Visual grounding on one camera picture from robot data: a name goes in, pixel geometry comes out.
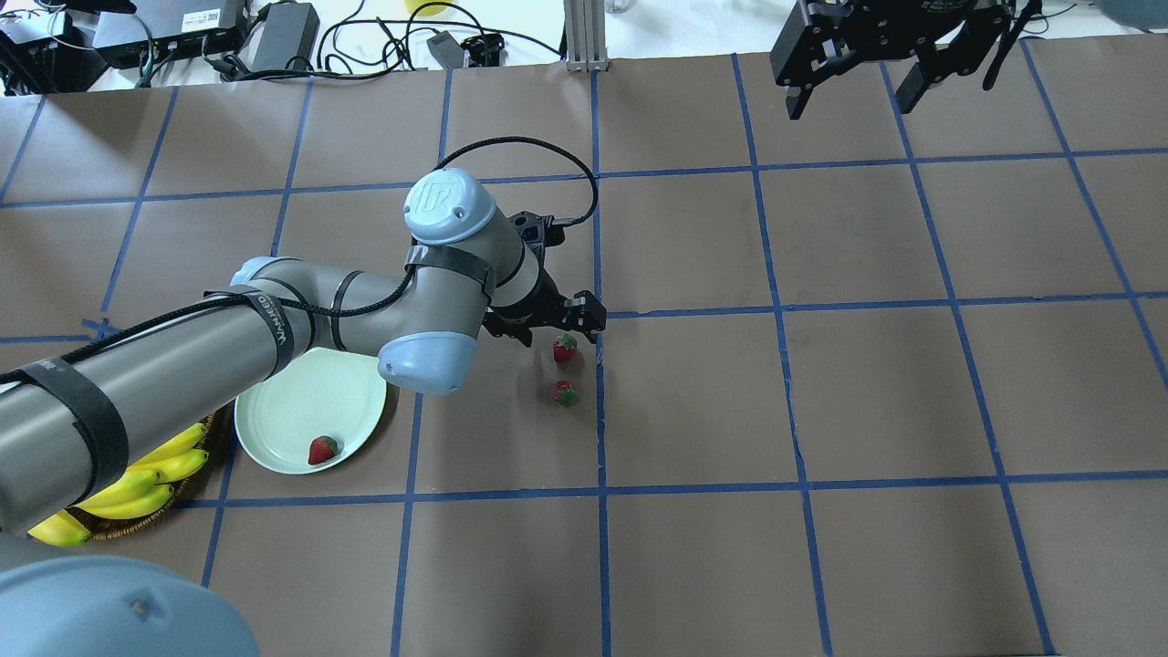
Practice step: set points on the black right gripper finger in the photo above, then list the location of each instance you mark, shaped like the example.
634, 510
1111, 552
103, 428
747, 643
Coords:
801, 96
912, 87

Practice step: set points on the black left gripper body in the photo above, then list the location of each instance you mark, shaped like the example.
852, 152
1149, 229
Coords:
544, 302

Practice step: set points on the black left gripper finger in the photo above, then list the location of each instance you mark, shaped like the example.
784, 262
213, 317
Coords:
593, 334
521, 334

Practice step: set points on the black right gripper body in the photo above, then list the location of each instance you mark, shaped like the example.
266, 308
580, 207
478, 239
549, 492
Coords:
878, 18

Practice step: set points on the red strawberry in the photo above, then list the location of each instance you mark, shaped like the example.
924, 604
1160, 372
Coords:
564, 348
565, 393
322, 449

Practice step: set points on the pale green plate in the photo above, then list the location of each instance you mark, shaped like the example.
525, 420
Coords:
323, 392

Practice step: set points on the black power adapter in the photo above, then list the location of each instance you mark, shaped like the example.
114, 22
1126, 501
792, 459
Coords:
289, 31

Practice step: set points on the yellow banana bunch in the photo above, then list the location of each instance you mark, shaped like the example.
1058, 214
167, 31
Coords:
143, 488

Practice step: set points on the brown wicker basket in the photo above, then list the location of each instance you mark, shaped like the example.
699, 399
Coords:
215, 442

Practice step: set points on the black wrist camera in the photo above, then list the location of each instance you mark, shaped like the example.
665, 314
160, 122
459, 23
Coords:
538, 232

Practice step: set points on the aluminium frame post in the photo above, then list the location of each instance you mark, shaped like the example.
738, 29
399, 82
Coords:
585, 36

